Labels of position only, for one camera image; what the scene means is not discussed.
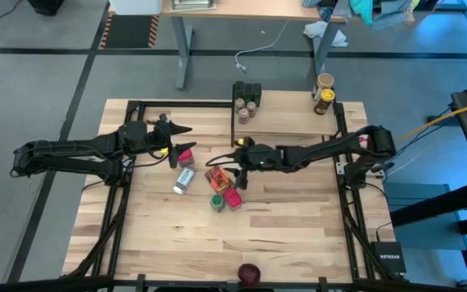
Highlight black Netgear network switch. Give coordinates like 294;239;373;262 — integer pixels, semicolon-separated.
370;241;407;275

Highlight green-lid herb jar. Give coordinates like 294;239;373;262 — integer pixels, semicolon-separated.
209;193;226;213

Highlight white-lid bagel seasoning jar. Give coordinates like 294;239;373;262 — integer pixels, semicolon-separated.
172;166;196;195

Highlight pile of clothes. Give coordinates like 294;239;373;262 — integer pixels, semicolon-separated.
301;0;421;32

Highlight white box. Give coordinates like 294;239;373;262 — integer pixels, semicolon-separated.
109;0;164;16

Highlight wooden desk with grey legs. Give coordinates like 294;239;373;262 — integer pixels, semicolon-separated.
161;0;415;91

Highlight orange taco seasoning packet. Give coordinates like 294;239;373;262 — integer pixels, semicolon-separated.
204;165;237;195

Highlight dark red round object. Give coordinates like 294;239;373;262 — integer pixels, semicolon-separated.
237;263;262;288

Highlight white cable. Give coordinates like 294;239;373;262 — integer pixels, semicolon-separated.
234;19;290;74

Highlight yellow-lid brown spice jar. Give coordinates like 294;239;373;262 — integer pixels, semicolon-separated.
313;88;336;116

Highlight black aluminium table frame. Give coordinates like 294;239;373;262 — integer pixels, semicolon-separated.
0;99;467;292

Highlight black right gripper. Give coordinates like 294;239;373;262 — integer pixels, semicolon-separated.
216;137;285;191

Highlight black floor object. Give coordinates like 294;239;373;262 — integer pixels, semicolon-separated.
27;0;66;16

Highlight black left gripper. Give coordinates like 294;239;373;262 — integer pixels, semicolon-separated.
119;115;197;169

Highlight red-lid smoked paprika tin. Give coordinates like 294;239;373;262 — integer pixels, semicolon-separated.
176;148;196;168
223;188;243;212

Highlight yellow cable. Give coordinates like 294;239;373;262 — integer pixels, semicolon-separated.
395;96;467;142

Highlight white cloth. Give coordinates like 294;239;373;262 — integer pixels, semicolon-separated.
302;20;349;49

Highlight black hazard-striped floor mat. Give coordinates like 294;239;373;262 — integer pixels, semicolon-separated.
99;14;161;50

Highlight wooden shelf with black frame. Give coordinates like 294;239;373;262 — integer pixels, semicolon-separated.
230;83;340;148

